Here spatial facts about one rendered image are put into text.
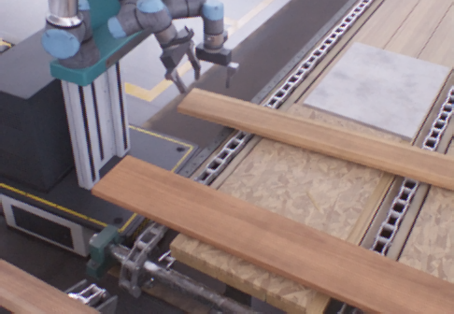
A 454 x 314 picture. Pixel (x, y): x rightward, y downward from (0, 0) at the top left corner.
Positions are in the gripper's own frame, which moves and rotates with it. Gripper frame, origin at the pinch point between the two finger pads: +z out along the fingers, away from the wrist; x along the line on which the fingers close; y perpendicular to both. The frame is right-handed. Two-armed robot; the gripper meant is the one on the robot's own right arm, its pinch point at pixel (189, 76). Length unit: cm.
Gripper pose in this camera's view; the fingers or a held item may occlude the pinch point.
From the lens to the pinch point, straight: 211.6
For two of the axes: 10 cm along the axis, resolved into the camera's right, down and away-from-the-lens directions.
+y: -8.7, 1.0, 4.8
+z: 3.9, 7.4, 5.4
